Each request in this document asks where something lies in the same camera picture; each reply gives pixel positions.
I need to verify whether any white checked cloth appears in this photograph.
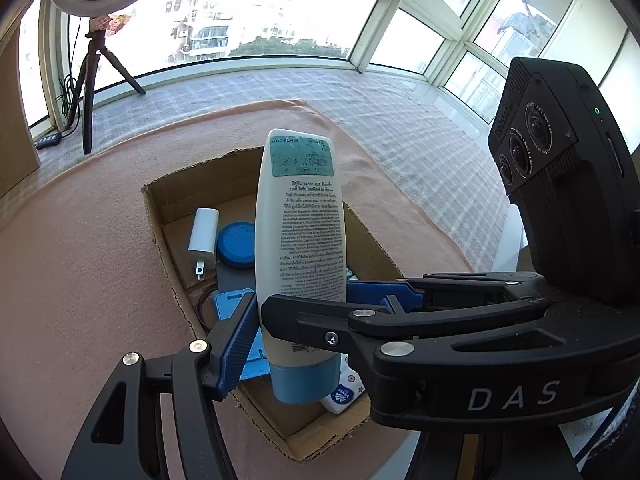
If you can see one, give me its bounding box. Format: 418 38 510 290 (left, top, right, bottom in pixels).
37 69 516 273

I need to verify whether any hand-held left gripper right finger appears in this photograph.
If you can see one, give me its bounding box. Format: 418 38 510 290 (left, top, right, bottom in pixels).
407 425 581 480

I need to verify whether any purple hair tie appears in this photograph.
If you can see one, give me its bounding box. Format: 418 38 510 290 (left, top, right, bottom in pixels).
196 287 217 333

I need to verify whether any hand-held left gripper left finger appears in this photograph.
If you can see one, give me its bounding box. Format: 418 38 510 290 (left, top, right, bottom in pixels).
61 292 258 480

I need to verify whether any blue plastic phone stand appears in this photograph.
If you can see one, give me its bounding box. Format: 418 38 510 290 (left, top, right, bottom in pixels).
212 287 271 381

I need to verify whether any blue round lid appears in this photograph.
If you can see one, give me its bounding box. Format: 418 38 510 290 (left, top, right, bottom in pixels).
216 222 257 269

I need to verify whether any black card tag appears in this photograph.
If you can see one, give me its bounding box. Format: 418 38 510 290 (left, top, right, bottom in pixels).
217 265 258 293

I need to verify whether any colourful plastic wrapper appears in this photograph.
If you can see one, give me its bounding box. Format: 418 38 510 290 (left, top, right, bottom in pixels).
87 14 132 36

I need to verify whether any black tripod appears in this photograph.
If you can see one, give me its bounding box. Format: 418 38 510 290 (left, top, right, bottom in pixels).
66 30 147 155

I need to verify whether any dotted tissue packet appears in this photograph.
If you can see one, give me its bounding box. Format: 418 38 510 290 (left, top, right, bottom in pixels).
320 355 371 415

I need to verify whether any white tube blue cap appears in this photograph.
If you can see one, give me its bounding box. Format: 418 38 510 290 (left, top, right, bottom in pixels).
254 129 349 405

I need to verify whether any white charger plug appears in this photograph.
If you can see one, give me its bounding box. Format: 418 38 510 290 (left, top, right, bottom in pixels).
187 207 221 281

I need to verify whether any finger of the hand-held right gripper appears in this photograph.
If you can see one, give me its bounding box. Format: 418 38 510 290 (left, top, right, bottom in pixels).
261 294 567 357
346 272 552 312

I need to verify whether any cardboard box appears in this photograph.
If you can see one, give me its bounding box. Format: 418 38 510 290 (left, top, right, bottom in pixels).
141 146 408 463

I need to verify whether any black ring light cable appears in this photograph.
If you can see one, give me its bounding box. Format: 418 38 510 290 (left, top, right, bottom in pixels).
59 75 81 136

